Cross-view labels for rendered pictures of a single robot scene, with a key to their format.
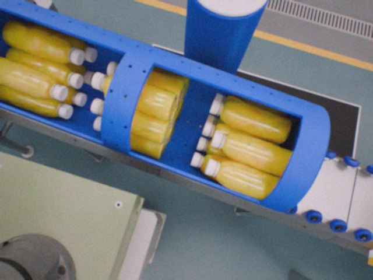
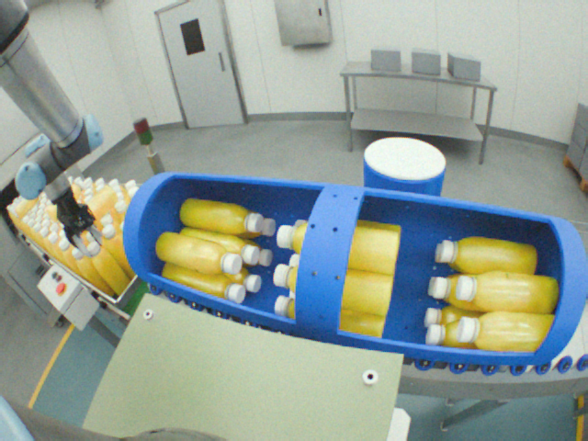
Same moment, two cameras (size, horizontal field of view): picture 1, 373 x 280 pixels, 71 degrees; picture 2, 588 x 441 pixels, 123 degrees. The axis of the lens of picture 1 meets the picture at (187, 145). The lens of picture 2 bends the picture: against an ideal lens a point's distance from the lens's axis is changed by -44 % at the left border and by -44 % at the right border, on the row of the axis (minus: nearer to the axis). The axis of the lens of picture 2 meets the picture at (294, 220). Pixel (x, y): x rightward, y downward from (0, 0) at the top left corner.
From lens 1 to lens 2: 0.27 m
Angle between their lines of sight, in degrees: 36
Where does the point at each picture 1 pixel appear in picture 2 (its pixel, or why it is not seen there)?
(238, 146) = (497, 284)
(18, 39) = (194, 211)
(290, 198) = (571, 322)
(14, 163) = (172, 313)
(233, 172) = (502, 322)
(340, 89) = not seen: hidden behind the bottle
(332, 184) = not seen: hidden behind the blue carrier
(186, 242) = not seen: outside the picture
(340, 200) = (576, 339)
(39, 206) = (209, 386)
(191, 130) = (409, 308)
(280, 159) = (544, 286)
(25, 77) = (195, 246)
